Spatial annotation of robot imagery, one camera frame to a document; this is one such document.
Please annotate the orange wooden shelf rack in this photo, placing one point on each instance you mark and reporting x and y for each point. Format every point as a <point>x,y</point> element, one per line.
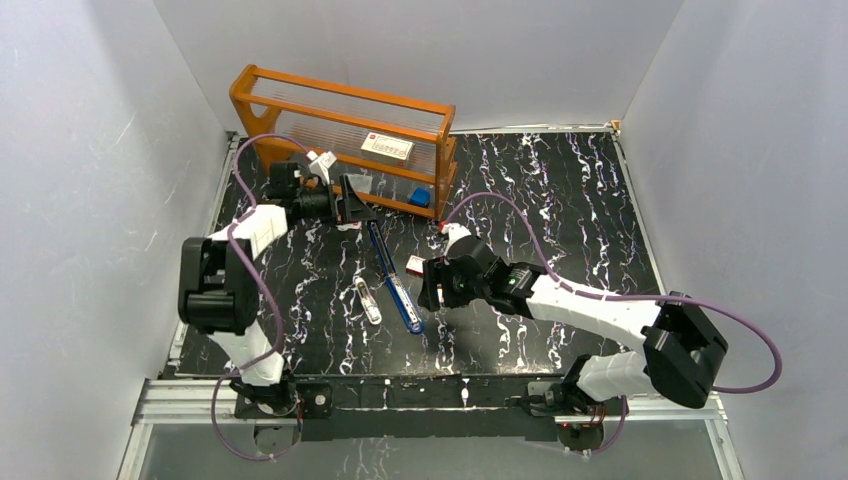
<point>288,114</point>

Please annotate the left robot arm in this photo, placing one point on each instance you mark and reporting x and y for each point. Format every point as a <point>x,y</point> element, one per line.
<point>220,288</point>

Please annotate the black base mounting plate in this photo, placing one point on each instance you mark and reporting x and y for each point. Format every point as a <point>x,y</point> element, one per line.
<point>430,404</point>

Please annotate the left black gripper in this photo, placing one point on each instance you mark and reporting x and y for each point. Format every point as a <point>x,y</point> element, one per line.
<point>335,202</point>

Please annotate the blue stapler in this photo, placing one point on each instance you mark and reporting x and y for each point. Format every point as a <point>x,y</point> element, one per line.
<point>408,310</point>

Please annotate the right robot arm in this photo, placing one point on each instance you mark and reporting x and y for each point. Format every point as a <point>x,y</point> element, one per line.
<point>671,347</point>

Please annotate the white staple box on shelf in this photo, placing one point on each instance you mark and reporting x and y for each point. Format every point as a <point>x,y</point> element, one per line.
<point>379,147</point>

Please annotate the small blue cube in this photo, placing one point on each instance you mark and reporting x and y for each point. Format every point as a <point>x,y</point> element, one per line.
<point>420,197</point>

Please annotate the red white staple box sleeve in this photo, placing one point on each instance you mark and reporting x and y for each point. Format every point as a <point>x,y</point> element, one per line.
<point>415,266</point>

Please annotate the clear plastic label packet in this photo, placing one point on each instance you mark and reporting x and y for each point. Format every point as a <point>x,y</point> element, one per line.
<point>361,184</point>

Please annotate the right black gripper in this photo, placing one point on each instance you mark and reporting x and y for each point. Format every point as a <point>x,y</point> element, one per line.
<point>437,271</point>

